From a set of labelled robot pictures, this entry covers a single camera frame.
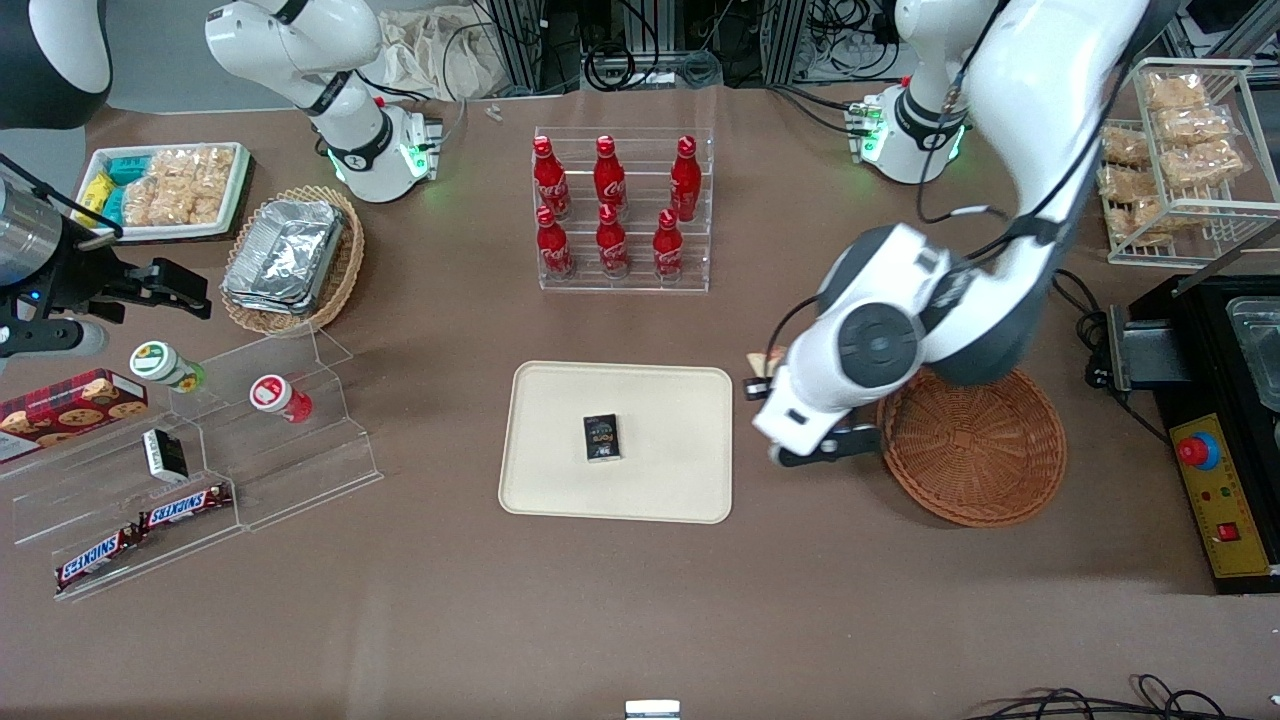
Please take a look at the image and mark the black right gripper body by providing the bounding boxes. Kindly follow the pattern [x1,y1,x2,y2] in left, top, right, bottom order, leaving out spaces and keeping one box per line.
[0,250,129,351]

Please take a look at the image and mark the clear acrylic stepped shelf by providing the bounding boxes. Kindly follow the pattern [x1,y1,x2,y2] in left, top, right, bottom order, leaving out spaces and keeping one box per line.
[10,325,384,603]

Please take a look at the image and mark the red cola bottle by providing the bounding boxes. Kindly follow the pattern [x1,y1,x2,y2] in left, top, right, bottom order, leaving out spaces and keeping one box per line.
[652,208,686,281]
[670,135,703,223]
[594,135,628,211]
[532,136,571,219]
[596,204,631,279]
[535,205,576,281]

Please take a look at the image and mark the black cable coil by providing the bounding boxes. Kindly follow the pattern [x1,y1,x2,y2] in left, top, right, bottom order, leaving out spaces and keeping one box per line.
[584,42,638,92]

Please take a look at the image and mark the black and white small box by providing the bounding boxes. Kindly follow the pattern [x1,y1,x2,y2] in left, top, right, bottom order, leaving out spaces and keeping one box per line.
[142,428,190,483]

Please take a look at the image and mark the Snickers chocolate bar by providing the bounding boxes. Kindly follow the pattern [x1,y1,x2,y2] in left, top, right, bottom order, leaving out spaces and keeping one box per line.
[54,528,147,592]
[137,484,234,531]

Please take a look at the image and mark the dark left wrist camera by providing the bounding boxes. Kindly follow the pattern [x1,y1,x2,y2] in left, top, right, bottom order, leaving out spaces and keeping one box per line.
[775,424,884,469]

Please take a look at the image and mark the round wicker basket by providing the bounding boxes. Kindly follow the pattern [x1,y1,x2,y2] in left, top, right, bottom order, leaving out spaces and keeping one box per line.
[877,365,1068,528]

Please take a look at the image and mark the black power cable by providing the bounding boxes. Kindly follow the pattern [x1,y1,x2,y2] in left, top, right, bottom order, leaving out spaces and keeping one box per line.
[1052,268,1169,446]

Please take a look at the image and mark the cream plastic tray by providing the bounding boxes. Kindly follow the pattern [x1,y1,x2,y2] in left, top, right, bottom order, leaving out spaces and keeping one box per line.
[498,360,734,525]

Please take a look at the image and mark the oval wicker basket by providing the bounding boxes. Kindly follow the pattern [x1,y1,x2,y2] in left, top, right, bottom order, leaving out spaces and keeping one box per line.
[220,185,366,337]

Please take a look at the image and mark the grey metal box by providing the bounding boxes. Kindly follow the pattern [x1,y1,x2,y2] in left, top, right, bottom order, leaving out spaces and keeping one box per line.
[1105,303,1198,392]

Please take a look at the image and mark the black floor cables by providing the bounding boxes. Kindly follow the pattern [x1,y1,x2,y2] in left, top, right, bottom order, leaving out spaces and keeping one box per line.
[962,674,1280,720]

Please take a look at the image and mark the clear acrylic bottle rack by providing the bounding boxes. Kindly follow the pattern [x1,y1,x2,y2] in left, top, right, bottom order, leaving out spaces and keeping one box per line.
[533,126,717,294]

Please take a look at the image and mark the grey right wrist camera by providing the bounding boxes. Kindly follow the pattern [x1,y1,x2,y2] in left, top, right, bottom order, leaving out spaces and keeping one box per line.
[0,318,108,359]

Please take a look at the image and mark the white rectangular snack tray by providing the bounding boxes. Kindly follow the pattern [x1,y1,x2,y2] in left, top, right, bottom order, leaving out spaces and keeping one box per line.
[75,142,251,244]

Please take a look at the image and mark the white cloth bag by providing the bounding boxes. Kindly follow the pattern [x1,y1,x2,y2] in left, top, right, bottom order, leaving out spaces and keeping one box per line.
[375,8,506,102]

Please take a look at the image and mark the stack of foil trays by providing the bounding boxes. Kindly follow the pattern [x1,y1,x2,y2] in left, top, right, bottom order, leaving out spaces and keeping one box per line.
[222,198,346,316]

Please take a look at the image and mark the red lid yoghurt cup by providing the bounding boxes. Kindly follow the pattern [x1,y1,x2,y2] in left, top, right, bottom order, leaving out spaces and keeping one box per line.
[249,374,313,424]

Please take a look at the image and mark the white wire rack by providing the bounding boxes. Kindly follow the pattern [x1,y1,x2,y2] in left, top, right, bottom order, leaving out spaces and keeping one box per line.
[1098,57,1280,267]

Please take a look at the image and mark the small black card box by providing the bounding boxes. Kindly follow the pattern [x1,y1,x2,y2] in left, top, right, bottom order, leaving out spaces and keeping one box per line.
[583,413,623,463]

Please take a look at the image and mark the aluminium frame rack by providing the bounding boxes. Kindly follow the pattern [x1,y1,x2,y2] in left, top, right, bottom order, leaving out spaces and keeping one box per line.
[487,0,583,97]

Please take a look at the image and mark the red tartan cookie box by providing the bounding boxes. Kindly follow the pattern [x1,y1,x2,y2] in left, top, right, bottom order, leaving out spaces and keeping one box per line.
[0,368,149,463]

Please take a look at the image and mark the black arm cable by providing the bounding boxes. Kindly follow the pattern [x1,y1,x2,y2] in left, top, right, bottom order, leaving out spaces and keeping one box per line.
[915,0,1136,293]

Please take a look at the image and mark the black heating appliance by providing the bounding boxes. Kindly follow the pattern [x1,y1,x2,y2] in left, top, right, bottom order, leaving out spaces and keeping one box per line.
[1128,272,1280,593]

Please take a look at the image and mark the yellow control panel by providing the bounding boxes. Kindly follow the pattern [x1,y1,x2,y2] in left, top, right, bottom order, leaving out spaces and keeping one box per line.
[1168,413,1277,581]

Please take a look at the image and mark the clear rice cracker bag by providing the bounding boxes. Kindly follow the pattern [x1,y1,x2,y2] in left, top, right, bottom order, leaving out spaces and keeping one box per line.
[192,146,237,224]
[1098,165,1151,202]
[122,150,199,227]
[1145,74,1208,112]
[1160,140,1247,188]
[1128,195,1177,238]
[1100,127,1152,167]
[1155,107,1233,147]

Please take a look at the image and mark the green sunflower lid cup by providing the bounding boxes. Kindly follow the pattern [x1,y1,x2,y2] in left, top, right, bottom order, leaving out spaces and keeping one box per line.
[130,341,207,393]

